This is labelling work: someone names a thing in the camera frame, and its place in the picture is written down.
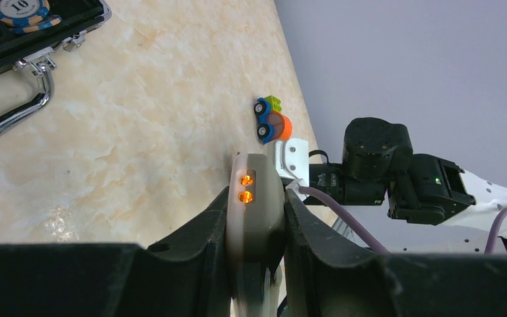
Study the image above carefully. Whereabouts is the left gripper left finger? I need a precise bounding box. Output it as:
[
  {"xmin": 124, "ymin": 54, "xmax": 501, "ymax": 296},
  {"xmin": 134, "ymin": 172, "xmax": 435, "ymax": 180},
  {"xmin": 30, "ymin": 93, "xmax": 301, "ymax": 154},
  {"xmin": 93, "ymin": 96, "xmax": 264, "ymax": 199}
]
[{"xmin": 0, "ymin": 190, "xmax": 230, "ymax": 316}]

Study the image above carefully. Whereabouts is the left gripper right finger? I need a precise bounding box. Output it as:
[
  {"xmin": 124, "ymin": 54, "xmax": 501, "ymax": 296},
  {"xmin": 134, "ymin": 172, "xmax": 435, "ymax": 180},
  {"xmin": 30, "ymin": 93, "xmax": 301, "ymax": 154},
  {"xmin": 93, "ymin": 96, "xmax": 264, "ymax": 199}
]
[{"xmin": 285, "ymin": 190, "xmax": 507, "ymax": 316}]

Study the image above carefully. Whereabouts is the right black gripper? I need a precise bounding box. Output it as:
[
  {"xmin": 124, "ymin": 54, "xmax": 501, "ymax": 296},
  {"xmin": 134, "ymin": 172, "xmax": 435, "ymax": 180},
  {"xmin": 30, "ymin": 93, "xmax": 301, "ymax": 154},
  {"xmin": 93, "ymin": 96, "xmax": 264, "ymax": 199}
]
[{"xmin": 308, "ymin": 149, "xmax": 386, "ymax": 206}]

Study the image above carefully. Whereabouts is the white remote control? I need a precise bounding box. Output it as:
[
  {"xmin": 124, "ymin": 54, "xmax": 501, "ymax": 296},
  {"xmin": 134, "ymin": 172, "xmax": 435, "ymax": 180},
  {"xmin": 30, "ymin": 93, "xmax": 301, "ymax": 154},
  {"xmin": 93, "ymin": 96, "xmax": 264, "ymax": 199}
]
[{"xmin": 225, "ymin": 153, "xmax": 285, "ymax": 316}]

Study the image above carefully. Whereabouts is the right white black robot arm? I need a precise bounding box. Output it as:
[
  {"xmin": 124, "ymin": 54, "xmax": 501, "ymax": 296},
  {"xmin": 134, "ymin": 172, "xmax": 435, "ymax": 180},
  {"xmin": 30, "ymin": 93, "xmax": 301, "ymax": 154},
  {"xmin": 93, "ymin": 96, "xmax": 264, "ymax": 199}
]
[{"xmin": 308, "ymin": 117, "xmax": 507, "ymax": 250}]

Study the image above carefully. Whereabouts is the colourful toy block car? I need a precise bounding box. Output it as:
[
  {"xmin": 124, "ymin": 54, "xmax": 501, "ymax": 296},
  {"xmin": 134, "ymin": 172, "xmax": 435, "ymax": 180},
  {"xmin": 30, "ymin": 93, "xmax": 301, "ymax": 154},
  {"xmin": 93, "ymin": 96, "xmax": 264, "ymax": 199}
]
[{"xmin": 253, "ymin": 95, "xmax": 293, "ymax": 144}]

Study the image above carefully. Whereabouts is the black poker chip case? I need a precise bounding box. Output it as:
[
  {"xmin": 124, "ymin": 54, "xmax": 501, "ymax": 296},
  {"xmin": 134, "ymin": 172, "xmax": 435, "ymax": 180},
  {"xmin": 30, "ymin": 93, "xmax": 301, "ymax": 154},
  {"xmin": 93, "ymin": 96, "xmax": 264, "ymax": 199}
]
[{"xmin": 0, "ymin": 1, "xmax": 112, "ymax": 135}]

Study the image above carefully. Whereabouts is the blue poker chip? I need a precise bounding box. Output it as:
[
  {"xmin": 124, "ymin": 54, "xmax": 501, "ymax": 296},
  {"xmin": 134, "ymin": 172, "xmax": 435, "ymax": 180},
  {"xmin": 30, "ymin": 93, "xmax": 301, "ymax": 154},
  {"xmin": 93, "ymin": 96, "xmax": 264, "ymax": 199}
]
[{"xmin": 0, "ymin": 0, "xmax": 62, "ymax": 34}]

